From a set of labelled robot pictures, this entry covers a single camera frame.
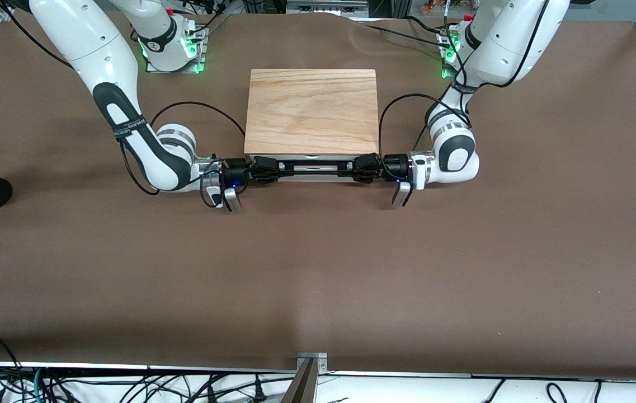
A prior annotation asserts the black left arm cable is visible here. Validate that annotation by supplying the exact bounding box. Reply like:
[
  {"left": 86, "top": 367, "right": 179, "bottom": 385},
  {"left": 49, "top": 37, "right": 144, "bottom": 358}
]
[{"left": 377, "top": 0, "right": 550, "bottom": 164}]

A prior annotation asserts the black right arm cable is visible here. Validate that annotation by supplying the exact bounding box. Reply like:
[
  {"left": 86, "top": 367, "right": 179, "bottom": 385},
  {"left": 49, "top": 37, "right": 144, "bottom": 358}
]
[{"left": 118, "top": 101, "right": 247, "bottom": 209}]

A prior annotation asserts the teal floor cable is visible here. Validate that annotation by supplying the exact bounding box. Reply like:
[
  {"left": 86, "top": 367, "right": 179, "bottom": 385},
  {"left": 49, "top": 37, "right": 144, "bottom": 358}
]
[{"left": 31, "top": 368, "right": 47, "bottom": 403}]

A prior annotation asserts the black base power cable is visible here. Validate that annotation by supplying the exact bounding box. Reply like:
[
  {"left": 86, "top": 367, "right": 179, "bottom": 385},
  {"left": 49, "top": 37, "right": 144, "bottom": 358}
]
[{"left": 351, "top": 15, "right": 448, "bottom": 46}]

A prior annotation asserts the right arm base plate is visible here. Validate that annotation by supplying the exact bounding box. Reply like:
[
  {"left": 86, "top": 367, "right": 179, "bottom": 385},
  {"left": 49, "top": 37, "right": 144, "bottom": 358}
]
[{"left": 145, "top": 22, "right": 208, "bottom": 74}]

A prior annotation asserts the aluminium table edge rail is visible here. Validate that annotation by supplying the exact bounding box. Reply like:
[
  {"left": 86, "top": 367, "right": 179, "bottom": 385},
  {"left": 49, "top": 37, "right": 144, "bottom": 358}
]
[{"left": 0, "top": 361, "right": 636, "bottom": 382}]

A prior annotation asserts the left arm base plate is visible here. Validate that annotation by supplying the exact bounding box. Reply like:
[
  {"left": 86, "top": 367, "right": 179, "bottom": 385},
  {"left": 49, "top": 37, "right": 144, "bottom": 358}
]
[{"left": 440, "top": 25, "right": 464, "bottom": 79}]

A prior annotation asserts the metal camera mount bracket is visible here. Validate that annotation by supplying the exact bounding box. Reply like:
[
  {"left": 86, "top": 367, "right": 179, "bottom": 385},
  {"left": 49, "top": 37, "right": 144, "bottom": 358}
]
[{"left": 280, "top": 352, "right": 329, "bottom": 403}]

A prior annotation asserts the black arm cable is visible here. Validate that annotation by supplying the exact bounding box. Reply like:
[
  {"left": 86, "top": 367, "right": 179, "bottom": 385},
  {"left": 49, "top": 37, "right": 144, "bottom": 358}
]
[
  {"left": 118, "top": 101, "right": 247, "bottom": 209},
  {"left": 377, "top": 0, "right": 550, "bottom": 164}
]

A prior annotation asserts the wooden drawer cabinet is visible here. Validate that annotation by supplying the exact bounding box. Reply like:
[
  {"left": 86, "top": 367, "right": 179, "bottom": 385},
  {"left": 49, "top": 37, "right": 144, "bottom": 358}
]
[{"left": 244, "top": 69, "right": 381, "bottom": 184}]

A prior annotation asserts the white-fronted wooden drawer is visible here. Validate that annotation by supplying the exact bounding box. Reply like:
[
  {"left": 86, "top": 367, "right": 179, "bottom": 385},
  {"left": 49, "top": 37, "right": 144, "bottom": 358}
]
[{"left": 251, "top": 154, "right": 377, "bottom": 172}]

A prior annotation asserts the grey metal equipment box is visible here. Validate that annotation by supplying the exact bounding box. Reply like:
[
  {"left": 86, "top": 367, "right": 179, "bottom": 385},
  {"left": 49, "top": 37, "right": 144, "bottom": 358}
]
[{"left": 286, "top": 0, "right": 369, "bottom": 17}]

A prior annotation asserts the black metal drawer handle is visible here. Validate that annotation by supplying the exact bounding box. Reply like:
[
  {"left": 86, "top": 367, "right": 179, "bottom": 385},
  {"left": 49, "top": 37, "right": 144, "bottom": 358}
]
[{"left": 276, "top": 159, "right": 359, "bottom": 176}]

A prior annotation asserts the white lower drawer front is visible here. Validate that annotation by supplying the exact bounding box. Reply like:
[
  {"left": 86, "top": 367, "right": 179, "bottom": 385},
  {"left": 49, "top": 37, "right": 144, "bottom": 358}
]
[{"left": 255, "top": 171, "right": 374, "bottom": 184}]

